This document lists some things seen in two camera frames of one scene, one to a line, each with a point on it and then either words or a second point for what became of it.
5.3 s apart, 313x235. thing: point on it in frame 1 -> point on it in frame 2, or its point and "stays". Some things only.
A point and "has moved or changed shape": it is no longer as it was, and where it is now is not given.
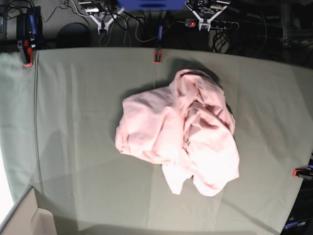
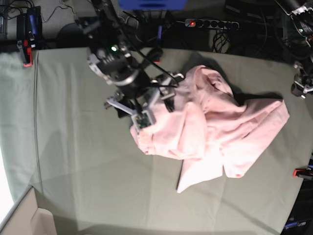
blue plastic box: [152, 5] stays
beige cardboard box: [25, 218] stays
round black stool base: [73, 35] stays
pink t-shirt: [188, 128] has moved or changed shape
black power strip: [213, 24] stays
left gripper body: [103, 12] -> [138, 100]
